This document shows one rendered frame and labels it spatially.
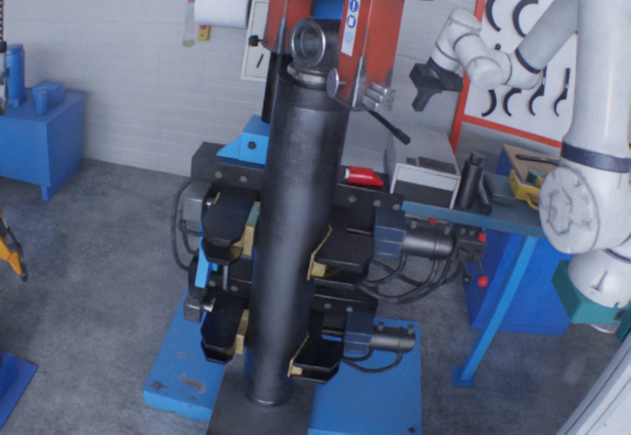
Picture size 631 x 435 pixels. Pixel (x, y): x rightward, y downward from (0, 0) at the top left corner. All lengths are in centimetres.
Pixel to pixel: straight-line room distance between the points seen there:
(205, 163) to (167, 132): 211
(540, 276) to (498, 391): 70
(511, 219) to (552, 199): 105
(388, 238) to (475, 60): 77
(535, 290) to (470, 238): 127
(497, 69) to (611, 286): 56
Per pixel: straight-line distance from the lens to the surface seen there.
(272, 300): 175
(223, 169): 184
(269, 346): 190
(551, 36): 121
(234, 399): 221
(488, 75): 120
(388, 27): 128
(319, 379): 193
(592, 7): 91
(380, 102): 126
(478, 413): 264
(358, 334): 201
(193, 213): 180
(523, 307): 309
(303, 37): 150
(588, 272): 109
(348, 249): 162
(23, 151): 375
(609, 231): 92
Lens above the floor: 189
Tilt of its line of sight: 29 degrees down
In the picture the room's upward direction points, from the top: 9 degrees clockwise
